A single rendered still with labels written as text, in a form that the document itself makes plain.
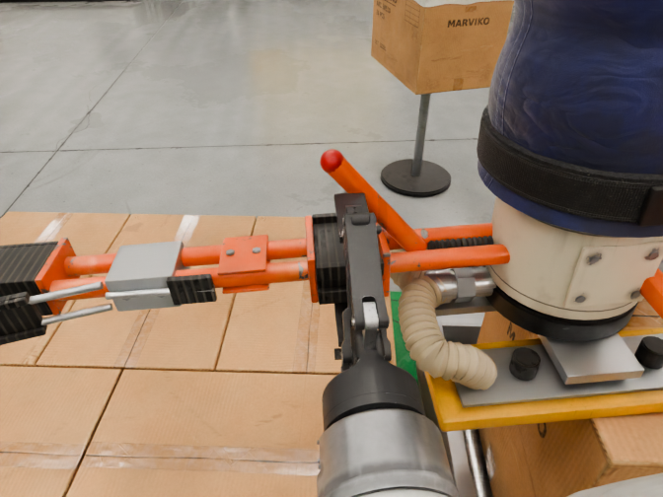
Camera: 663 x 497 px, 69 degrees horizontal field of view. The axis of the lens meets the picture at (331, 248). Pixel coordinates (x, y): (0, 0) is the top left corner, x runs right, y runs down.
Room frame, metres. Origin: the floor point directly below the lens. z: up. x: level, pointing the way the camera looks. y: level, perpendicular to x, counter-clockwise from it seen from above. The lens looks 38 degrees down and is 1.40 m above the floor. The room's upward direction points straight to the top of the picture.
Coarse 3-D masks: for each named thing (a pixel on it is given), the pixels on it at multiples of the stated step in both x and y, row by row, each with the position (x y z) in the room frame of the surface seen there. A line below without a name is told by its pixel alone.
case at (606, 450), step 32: (640, 320) 0.43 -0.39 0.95; (640, 416) 0.29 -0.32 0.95; (512, 448) 0.39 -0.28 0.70; (544, 448) 0.33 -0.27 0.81; (576, 448) 0.29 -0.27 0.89; (608, 448) 0.26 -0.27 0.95; (640, 448) 0.25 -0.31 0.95; (512, 480) 0.36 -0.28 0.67; (544, 480) 0.30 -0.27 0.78; (576, 480) 0.26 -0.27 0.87; (608, 480) 0.24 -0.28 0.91
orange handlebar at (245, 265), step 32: (480, 224) 0.45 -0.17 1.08; (96, 256) 0.41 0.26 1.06; (192, 256) 0.41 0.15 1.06; (224, 256) 0.40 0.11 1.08; (256, 256) 0.40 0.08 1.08; (288, 256) 0.42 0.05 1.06; (416, 256) 0.39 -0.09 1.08; (448, 256) 0.39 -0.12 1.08; (480, 256) 0.39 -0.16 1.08; (64, 288) 0.37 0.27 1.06; (224, 288) 0.38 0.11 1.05; (256, 288) 0.38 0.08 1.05; (640, 288) 0.35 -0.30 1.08
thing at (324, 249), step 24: (312, 216) 0.46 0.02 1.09; (312, 240) 0.40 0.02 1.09; (336, 240) 0.42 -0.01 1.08; (384, 240) 0.40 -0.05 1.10; (312, 264) 0.37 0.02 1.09; (336, 264) 0.37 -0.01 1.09; (384, 264) 0.38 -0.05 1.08; (312, 288) 0.37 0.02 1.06; (336, 288) 0.37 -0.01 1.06; (384, 288) 0.38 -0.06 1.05
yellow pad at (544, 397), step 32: (512, 352) 0.36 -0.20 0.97; (544, 352) 0.36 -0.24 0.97; (640, 352) 0.34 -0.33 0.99; (448, 384) 0.32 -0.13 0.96; (512, 384) 0.32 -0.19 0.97; (544, 384) 0.31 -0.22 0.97; (576, 384) 0.31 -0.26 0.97; (608, 384) 0.31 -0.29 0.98; (640, 384) 0.31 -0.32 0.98; (448, 416) 0.28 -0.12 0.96; (480, 416) 0.28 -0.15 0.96; (512, 416) 0.28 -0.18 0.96; (544, 416) 0.28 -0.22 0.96; (576, 416) 0.28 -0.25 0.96; (608, 416) 0.29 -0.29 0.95
